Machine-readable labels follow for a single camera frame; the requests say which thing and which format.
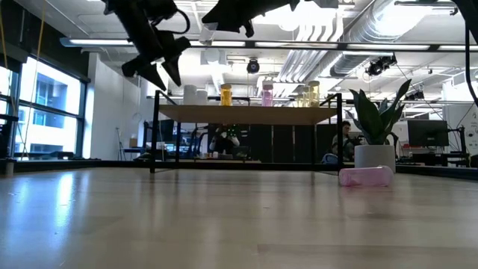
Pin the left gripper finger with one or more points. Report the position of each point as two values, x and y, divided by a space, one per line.
173 71
155 76

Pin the white translucent pill bottle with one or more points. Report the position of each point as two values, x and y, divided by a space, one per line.
190 95
202 98

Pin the orange pill bottle white cap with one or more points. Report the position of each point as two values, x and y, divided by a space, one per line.
226 96

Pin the pink pill bottle white cap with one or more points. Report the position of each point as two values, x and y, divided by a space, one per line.
366 176
267 97

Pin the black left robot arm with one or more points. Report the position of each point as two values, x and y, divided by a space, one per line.
123 11

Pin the wooden shelf black metal legs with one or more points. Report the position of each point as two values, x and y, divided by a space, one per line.
246 115

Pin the black ceiling spotlight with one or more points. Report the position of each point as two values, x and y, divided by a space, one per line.
252 66

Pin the black bar with light strips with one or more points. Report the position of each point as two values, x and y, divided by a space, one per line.
298 45

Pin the white ceiling pipes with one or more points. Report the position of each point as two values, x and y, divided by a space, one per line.
306 60

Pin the person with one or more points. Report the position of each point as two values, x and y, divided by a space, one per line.
225 141
345 143

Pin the large office window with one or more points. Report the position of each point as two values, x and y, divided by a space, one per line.
56 112

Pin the black room partition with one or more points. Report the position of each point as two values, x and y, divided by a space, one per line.
284 143

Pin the green plant in white pot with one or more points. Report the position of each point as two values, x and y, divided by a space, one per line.
374 157

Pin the black computer monitor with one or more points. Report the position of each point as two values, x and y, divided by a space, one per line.
427 132

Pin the office desk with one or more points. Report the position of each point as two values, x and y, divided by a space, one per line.
429 155

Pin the black aluminium rig frame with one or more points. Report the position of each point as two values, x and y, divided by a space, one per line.
93 164

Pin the silver ventilation duct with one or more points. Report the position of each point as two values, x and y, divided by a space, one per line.
351 65

